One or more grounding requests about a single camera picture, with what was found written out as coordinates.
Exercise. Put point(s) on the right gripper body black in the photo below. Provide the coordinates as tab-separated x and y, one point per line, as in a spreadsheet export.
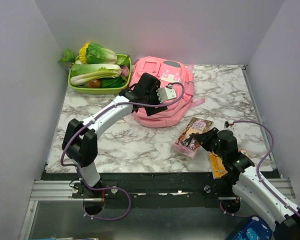
211	144

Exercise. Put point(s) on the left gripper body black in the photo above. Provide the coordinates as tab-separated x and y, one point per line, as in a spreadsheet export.
152	98

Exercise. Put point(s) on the illustrated picture book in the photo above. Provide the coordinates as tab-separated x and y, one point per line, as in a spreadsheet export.
186	144

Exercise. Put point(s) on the orange yellow booklet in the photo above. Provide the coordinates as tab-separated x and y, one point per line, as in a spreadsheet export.
217	166

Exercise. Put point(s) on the pink student backpack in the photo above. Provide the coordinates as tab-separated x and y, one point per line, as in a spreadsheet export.
176	91

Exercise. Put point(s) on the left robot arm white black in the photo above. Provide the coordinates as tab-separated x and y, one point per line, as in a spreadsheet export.
80	142

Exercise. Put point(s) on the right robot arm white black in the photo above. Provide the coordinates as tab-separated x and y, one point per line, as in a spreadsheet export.
281	214

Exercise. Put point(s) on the green plastic tray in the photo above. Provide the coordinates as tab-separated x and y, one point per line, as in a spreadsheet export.
109	85

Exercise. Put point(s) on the purple toy vegetable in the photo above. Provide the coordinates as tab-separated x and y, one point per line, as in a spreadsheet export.
125	71

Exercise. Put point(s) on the brown toy mushroom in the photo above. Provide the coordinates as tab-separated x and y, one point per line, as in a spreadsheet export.
94	84

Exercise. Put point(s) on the upper toy cabbage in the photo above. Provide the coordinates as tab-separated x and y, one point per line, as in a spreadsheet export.
97	54

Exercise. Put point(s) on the yellow artificial flower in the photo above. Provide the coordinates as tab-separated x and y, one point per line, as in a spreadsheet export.
82	53

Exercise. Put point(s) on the green artificial leaf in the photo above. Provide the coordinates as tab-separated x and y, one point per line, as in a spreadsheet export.
68	56

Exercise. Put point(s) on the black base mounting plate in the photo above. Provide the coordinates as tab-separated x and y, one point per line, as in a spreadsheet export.
149	190

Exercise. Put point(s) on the blue pencil case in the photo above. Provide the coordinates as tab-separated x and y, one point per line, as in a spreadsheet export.
255	228

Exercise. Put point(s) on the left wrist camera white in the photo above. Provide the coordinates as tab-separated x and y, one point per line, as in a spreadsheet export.
166	93

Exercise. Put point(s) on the aluminium rail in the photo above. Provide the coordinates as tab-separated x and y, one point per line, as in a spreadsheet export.
59	190

